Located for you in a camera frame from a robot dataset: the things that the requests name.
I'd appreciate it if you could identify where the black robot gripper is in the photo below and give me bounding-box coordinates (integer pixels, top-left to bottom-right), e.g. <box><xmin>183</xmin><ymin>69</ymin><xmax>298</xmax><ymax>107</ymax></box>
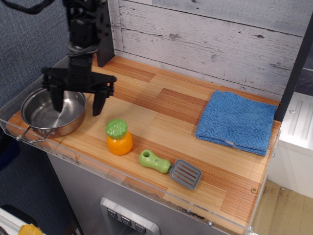
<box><xmin>42</xmin><ymin>54</ymin><xmax>116</xmax><ymax>117</ymax></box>

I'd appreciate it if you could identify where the stainless steel pot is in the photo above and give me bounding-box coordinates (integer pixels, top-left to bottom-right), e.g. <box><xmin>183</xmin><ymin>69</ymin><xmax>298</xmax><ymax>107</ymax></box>
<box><xmin>21</xmin><ymin>88</ymin><xmax>86</xmax><ymax>143</ymax></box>

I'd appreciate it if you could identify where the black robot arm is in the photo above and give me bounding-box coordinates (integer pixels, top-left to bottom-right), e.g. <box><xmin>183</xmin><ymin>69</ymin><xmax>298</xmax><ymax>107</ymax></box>
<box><xmin>42</xmin><ymin>0</ymin><xmax>116</xmax><ymax>116</ymax></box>

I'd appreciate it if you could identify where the folded blue towel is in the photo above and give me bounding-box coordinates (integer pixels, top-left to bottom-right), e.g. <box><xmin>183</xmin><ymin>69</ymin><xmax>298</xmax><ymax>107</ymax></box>
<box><xmin>195</xmin><ymin>91</ymin><xmax>276</xmax><ymax>156</ymax></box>

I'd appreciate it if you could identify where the orange green toy pineapple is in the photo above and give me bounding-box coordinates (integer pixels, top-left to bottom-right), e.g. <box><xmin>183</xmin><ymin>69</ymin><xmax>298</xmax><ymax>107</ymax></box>
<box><xmin>105</xmin><ymin>118</ymin><xmax>134</xmax><ymax>156</ymax></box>

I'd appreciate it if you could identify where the clear acrylic edge guard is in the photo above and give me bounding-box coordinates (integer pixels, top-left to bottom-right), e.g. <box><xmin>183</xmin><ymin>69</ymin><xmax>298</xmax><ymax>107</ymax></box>
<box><xmin>0</xmin><ymin>35</ymin><xmax>282</xmax><ymax>235</ymax></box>

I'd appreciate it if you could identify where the silver toy kitchen cabinet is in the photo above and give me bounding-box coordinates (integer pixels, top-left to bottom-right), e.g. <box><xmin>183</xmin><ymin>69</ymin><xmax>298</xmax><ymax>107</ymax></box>
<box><xmin>48</xmin><ymin>154</ymin><xmax>246</xmax><ymax>235</ymax></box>

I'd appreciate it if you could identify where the green grey toy spatula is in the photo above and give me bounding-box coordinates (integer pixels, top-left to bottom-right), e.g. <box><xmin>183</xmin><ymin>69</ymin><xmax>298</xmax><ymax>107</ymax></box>
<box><xmin>139</xmin><ymin>150</ymin><xmax>202</xmax><ymax>190</ymax></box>

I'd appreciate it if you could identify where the silver button control panel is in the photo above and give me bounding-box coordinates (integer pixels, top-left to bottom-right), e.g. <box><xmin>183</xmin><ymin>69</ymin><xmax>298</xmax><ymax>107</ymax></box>
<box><xmin>100</xmin><ymin>197</ymin><xmax>160</xmax><ymax>235</ymax></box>

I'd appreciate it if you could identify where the yellow black object corner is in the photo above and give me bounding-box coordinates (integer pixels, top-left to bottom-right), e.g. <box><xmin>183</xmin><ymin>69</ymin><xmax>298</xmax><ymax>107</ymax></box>
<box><xmin>0</xmin><ymin>224</ymin><xmax>45</xmax><ymax>235</ymax></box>

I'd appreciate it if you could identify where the white grooved side unit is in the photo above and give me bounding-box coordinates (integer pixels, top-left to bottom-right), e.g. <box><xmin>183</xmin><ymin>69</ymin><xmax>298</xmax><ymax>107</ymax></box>
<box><xmin>268</xmin><ymin>92</ymin><xmax>313</xmax><ymax>198</ymax></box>

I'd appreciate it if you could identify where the black left vertical post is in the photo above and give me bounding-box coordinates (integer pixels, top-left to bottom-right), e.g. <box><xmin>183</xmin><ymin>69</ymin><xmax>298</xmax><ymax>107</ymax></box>
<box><xmin>96</xmin><ymin>0</ymin><xmax>115</xmax><ymax>67</ymax></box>

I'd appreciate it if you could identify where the black vertical post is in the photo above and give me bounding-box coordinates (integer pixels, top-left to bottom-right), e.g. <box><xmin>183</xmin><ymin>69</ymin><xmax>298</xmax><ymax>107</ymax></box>
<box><xmin>274</xmin><ymin>15</ymin><xmax>313</xmax><ymax>122</ymax></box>
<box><xmin>96</xmin><ymin>0</ymin><xmax>115</xmax><ymax>67</ymax></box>

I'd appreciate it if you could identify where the black right vertical post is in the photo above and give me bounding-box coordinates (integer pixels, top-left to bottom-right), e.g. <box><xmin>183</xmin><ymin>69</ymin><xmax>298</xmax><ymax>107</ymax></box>
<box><xmin>274</xmin><ymin>15</ymin><xmax>313</xmax><ymax>122</ymax></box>

